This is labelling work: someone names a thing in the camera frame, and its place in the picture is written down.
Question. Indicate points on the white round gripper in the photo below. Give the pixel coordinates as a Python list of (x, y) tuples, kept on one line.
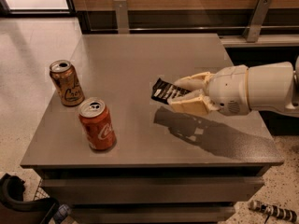
[(228, 89)]

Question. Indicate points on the black rxbar chocolate bar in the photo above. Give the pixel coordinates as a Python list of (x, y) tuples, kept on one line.
[(162, 91)]

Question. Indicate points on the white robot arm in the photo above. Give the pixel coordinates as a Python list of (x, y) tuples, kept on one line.
[(273, 87)]

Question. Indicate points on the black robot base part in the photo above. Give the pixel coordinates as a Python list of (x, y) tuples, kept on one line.
[(15, 210)]

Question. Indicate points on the red coke can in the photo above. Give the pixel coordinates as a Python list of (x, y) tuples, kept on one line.
[(95, 119)]

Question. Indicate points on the gold lacroix can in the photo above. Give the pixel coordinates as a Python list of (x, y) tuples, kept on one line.
[(64, 77)]

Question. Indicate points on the blue object on floor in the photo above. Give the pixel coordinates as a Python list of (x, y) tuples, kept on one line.
[(62, 213)]

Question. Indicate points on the right metal bracket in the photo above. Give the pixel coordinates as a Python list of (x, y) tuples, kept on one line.
[(252, 31)]

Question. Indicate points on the metal bracket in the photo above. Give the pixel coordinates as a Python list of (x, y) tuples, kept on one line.
[(252, 31), (122, 19)]

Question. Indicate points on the left metal bracket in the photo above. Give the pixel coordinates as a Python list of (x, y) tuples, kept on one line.
[(122, 19)]

